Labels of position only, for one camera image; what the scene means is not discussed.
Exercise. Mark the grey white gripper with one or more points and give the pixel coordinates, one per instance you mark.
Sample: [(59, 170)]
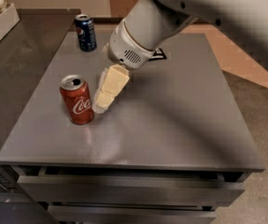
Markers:
[(123, 48)]

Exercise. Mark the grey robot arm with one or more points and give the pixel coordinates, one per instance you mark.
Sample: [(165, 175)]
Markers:
[(150, 22)]

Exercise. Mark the red coca-cola can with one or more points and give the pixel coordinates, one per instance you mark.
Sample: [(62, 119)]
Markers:
[(76, 96)]

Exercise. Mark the blue pepsi can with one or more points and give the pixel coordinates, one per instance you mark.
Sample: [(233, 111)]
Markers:
[(86, 34)]

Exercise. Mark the black snack packet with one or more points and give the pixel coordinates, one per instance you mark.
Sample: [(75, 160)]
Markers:
[(158, 55)]

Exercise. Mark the grey drawer cabinet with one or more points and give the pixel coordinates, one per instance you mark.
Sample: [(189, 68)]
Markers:
[(177, 114)]

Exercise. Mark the grey upper drawer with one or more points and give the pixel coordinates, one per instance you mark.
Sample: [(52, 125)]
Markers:
[(131, 187)]

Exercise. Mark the grey drawer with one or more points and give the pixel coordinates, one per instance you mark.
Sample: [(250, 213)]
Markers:
[(131, 187), (122, 215)]

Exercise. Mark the grey lower drawer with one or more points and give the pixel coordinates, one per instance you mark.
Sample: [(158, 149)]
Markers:
[(122, 215)]

